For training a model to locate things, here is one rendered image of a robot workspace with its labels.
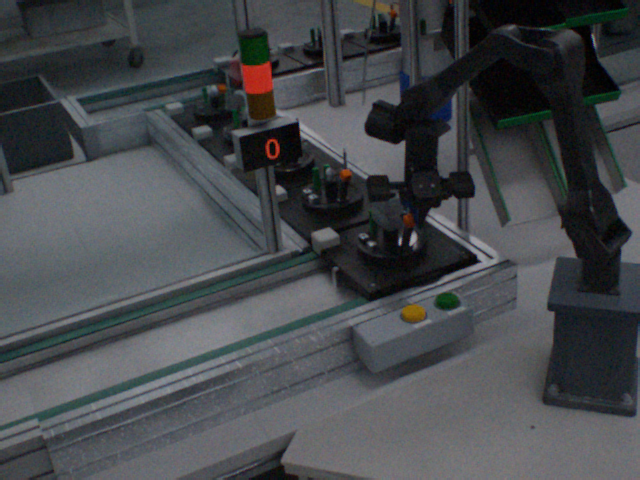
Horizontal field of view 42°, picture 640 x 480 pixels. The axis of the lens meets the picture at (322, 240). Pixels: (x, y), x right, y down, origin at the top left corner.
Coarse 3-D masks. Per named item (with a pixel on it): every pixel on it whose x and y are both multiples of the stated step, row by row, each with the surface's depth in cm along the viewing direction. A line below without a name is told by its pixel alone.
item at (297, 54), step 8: (312, 32) 292; (320, 32) 289; (312, 40) 294; (320, 40) 290; (344, 40) 301; (280, 48) 295; (288, 48) 295; (296, 48) 298; (304, 48) 290; (312, 48) 288; (320, 48) 288; (344, 48) 292; (352, 48) 291; (360, 48) 290; (288, 56) 291; (296, 56) 289; (304, 56) 288; (312, 56) 287; (320, 56) 286; (344, 56) 284; (352, 56) 285; (304, 64) 280; (312, 64) 280; (320, 64) 281
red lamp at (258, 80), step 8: (264, 64) 149; (248, 72) 149; (256, 72) 149; (264, 72) 149; (248, 80) 150; (256, 80) 150; (264, 80) 150; (248, 88) 151; (256, 88) 150; (264, 88) 151
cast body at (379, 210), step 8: (392, 200) 160; (376, 208) 163; (384, 208) 160; (392, 208) 160; (400, 208) 161; (376, 216) 164; (384, 216) 161; (392, 216) 160; (384, 224) 161; (392, 224) 160; (400, 224) 161
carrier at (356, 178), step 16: (336, 176) 199; (352, 176) 198; (288, 192) 194; (304, 192) 185; (320, 192) 187; (336, 192) 185; (352, 192) 186; (288, 208) 186; (304, 208) 184; (320, 208) 181; (336, 208) 180; (352, 208) 182; (368, 208) 183; (288, 224) 181; (304, 224) 179; (320, 224) 178; (336, 224) 177; (352, 224) 177
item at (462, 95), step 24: (408, 0) 171; (456, 0) 156; (408, 24) 173; (456, 24) 158; (408, 48) 176; (456, 48) 160; (456, 96) 165; (456, 120) 167; (456, 144) 170; (456, 168) 172
